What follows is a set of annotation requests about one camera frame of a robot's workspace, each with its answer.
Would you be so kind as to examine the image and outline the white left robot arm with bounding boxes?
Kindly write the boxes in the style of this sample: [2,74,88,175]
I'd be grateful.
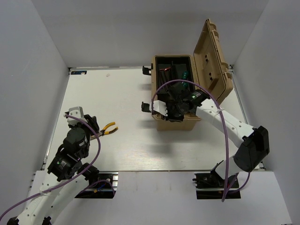
[7,112,100,225]

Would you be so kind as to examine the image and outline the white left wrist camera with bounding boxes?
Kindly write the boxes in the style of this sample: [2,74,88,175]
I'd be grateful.
[64,106,84,126]

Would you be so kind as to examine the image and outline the blue label sticker left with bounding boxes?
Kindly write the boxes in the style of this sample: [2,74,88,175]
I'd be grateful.
[71,71,87,75]

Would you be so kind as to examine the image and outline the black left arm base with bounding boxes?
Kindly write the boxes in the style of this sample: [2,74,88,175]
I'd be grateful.
[82,166,119,192]

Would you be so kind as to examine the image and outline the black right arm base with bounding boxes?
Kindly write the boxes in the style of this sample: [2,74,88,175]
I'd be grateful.
[192,173,239,189]

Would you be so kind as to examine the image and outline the tan plastic toolbox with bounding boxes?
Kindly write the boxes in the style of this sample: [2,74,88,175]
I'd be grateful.
[141,19,233,131]

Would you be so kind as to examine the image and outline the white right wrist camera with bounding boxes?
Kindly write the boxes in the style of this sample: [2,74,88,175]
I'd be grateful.
[153,100,168,117]

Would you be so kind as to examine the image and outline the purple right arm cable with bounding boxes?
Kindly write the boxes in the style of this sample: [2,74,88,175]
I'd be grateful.
[150,79,250,202]

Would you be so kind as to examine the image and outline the yellow black needle-nose pliers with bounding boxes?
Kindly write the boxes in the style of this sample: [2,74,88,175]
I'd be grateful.
[98,121,119,138]

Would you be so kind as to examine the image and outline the black toolbox tray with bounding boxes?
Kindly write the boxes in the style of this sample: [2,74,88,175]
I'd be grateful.
[155,56,194,88]

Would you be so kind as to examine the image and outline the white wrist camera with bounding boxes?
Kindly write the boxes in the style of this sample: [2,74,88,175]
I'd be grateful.
[64,106,84,126]
[153,100,168,117]

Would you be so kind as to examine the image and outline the green orange stubby screwdriver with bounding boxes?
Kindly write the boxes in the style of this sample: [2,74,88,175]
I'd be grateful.
[181,82,189,88]

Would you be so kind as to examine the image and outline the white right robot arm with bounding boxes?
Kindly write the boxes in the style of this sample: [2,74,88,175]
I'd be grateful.
[167,83,270,187]

